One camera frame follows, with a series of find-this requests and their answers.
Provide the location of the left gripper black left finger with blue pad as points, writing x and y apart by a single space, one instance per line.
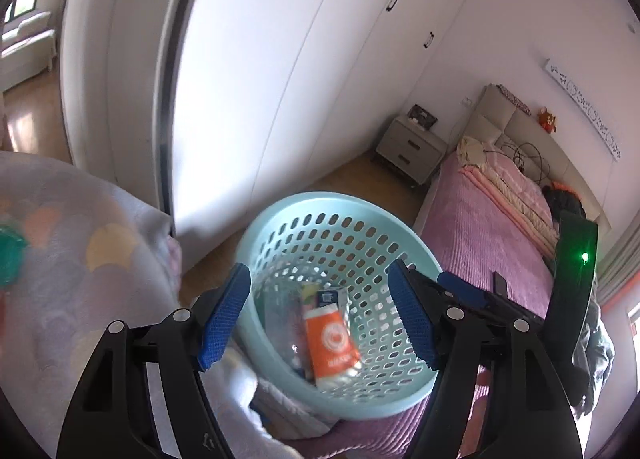
110 414

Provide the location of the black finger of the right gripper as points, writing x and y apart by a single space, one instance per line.
488 302

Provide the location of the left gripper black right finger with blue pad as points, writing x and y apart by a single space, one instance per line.
496 393

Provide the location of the black phone on bed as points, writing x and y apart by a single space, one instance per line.
499 285

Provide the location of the pink bed cover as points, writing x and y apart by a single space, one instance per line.
473 239

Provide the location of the folded pink striped quilt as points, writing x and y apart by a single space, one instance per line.
517 196

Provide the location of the light blue laundry basket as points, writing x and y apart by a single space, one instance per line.
335 240

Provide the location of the orange white carton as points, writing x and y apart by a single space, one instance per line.
334 355

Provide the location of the red plush toy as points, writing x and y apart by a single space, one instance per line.
546 120

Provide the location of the grey bedside nightstand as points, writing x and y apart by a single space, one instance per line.
411 149

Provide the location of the pastel scallop pattern blanket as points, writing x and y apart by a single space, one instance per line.
77 253

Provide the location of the beige padded headboard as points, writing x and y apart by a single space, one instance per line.
495 120

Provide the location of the white sofa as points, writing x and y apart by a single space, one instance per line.
27 50

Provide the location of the white calligraphy wall banner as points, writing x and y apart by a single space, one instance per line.
580 99

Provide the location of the dark picture frame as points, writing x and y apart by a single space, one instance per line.
424 119

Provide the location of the white wardrobe with black handles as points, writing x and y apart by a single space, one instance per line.
212 109

